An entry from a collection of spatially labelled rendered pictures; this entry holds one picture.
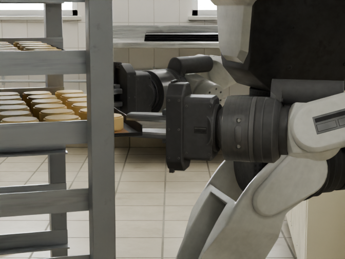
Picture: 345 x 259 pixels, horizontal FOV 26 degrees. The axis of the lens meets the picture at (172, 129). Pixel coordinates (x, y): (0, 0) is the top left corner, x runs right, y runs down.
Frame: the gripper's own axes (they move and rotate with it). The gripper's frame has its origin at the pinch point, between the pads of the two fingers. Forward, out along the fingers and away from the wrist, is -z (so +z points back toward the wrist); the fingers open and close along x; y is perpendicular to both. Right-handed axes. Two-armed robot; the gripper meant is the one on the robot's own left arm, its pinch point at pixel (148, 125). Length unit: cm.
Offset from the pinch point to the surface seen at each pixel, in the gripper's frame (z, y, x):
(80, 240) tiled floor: -99, -231, -96
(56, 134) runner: -9.2, 11.0, 0.0
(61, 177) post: -24.9, -28.5, -15.2
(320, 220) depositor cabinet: 17, -171, -61
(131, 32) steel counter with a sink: -144, -465, -4
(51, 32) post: -26.1, -27.9, 11.6
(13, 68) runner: -13.7, 13.6, 8.7
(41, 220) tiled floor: -132, -259, -96
